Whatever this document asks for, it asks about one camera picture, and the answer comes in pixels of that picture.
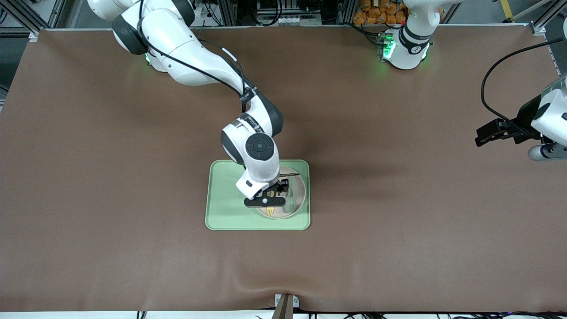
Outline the cream round plate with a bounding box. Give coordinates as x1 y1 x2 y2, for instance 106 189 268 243
256 167 307 220

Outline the light green rectangular tray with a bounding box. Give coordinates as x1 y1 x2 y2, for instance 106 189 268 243
205 159 311 231

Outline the brown table mat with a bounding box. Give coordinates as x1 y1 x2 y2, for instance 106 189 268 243
0 27 567 313

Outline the bag of orange items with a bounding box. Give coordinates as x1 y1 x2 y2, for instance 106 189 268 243
353 0 408 26

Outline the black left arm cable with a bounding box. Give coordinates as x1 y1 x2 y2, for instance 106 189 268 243
481 38 564 134

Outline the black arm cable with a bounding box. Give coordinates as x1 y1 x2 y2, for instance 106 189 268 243
481 38 564 134
139 0 258 106

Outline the aluminium frame strut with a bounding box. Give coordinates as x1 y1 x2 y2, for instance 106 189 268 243
529 0 567 37
0 0 67 43

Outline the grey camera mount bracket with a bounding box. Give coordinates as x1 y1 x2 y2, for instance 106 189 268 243
274 293 300 319

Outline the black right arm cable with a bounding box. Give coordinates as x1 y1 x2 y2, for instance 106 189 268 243
139 0 258 106

